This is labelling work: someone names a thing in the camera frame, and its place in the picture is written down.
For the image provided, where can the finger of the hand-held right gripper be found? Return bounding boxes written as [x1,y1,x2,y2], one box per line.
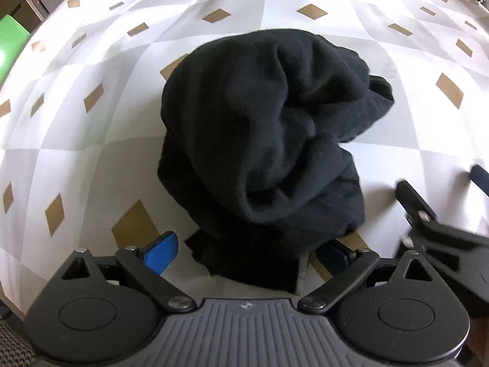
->
[471,164,489,191]
[395,179,489,254]

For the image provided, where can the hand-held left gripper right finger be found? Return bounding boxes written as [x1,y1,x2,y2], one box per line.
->
[298,239,435,312]

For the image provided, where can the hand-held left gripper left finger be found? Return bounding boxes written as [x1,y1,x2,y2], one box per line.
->
[61,230,196,313]

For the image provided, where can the black t-shirt with red print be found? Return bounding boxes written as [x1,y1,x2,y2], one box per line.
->
[157,28,395,291]

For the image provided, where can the houndstooth patterned rug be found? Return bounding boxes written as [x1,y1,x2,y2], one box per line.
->
[0,317,36,367]

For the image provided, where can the green chair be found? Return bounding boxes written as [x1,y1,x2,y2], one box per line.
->
[0,14,30,85]

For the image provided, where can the wooden cabinet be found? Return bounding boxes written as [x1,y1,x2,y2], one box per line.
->
[8,0,48,24]

